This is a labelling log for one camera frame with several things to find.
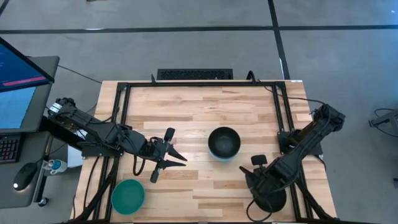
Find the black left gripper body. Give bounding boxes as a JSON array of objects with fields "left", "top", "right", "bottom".
[{"left": 139, "top": 127, "right": 176, "bottom": 184}]

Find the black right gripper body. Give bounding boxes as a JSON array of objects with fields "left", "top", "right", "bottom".
[{"left": 245, "top": 154, "right": 282, "bottom": 195}]

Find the black bowl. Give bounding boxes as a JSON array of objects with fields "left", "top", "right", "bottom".
[
  {"left": 253, "top": 186, "right": 287, "bottom": 214},
  {"left": 207, "top": 126, "right": 242, "bottom": 159}
]

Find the teal bowl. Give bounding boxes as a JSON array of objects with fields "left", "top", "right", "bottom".
[{"left": 111, "top": 179, "right": 146, "bottom": 216}]

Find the black keyboard at table top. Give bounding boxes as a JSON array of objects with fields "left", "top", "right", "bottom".
[{"left": 156, "top": 68, "right": 234, "bottom": 81}]

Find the white box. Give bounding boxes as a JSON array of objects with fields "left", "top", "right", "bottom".
[{"left": 67, "top": 145, "right": 83, "bottom": 169}]

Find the white bottle blue cap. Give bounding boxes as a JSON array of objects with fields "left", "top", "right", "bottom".
[{"left": 42, "top": 158, "right": 68, "bottom": 175}]

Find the black computer mouse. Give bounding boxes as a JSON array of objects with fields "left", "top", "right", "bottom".
[{"left": 12, "top": 161, "right": 39, "bottom": 191}]

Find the grey keyboard tray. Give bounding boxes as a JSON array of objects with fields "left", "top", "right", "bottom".
[{"left": 0, "top": 130, "right": 52, "bottom": 210}]

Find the computer monitor blue screen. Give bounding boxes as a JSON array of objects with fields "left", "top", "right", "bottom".
[{"left": 0, "top": 36, "right": 55, "bottom": 93}]

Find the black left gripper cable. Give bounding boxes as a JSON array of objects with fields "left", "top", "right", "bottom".
[{"left": 132, "top": 153, "right": 147, "bottom": 177}]

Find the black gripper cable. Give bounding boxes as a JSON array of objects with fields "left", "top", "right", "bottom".
[
  {"left": 246, "top": 195, "right": 275, "bottom": 223},
  {"left": 132, "top": 153, "right": 147, "bottom": 177}
]

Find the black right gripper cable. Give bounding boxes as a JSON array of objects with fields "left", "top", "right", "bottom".
[{"left": 246, "top": 195, "right": 275, "bottom": 223}]

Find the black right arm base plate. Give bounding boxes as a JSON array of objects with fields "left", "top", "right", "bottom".
[{"left": 277, "top": 129, "right": 324, "bottom": 157}]

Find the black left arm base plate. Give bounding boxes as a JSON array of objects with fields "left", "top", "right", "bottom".
[{"left": 81, "top": 140, "right": 124, "bottom": 158}]

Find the black aluminium table frame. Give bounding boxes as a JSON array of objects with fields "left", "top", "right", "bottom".
[{"left": 71, "top": 80, "right": 340, "bottom": 224}]

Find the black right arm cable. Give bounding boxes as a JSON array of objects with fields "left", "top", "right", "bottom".
[{"left": 263, "top": 84, "right": 328, "bottom": 109}]

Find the black floor cable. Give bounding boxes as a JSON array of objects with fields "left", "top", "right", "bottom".
[{"left": 57, "top": 64, "right": 104, "bottom": 85}]

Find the grey stand with cables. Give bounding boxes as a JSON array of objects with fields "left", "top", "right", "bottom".
[{"left": 368, "top": 108, "right": 398, "bottom": 138}]

